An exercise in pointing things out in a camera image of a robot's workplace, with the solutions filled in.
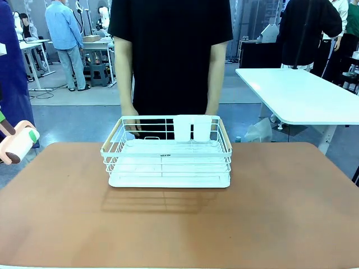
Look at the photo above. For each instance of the white robot figure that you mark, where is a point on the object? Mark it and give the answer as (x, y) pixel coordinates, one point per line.
(103, 16)

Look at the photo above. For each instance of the person's left forearm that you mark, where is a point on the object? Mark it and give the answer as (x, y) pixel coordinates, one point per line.
(216, 89)

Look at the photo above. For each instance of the pink lint roller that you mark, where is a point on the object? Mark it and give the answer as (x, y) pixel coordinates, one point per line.
(19, 143)

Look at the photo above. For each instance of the seated person in grey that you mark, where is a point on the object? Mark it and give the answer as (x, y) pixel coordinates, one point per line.
(28, 30)

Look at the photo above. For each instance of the white workbench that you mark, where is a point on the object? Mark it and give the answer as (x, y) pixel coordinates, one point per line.
(95, 46)

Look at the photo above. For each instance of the person's left hand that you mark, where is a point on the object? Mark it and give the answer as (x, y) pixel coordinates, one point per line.
(213, 111)

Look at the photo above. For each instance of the bystander in white shirt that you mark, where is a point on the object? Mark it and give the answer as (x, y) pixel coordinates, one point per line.
(342, 11)

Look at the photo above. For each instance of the bystander in green shirt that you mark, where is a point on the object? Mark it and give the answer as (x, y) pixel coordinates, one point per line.
(354, 19)

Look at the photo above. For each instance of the person's right forearm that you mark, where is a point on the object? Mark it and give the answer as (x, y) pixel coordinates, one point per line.
(124, 89)

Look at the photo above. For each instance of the man in light blue shirt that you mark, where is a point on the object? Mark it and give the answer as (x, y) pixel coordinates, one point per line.
(63, 28)

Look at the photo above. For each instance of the white ribbed drip tray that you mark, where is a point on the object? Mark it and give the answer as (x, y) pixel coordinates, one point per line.
(168, 183)

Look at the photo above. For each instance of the person in black T-shirt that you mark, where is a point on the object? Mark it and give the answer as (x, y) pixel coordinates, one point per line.
(168, 56)

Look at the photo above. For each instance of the bystander in black coat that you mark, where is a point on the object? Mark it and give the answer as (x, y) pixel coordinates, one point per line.
(303, 33)

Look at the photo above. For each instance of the grey step stool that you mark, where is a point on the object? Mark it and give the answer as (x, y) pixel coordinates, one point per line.
(98, 74)

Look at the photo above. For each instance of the bystander in dark blue coat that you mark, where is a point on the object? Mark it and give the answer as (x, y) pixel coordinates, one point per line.
(11, 84)

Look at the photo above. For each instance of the white cutlery holder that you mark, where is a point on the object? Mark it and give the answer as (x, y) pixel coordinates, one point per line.
(182, 129)

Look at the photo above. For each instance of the white machine housing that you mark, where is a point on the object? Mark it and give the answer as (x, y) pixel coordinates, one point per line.
(267, 33)

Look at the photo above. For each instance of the person's right hand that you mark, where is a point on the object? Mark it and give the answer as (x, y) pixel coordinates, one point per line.
(130, 117)

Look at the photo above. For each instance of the white standing desk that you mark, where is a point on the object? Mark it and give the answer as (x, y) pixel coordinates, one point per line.
(33, 42)

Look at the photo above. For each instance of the clear plastic bag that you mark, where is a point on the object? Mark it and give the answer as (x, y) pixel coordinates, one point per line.
(261, 131)

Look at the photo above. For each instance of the white table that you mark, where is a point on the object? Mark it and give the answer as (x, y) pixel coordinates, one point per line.
(294, 92)

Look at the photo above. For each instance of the black cabinet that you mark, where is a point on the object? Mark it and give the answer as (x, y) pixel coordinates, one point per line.
(261, 56)

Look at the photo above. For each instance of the cardboard box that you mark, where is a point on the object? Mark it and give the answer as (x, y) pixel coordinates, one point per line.
(91, 38)

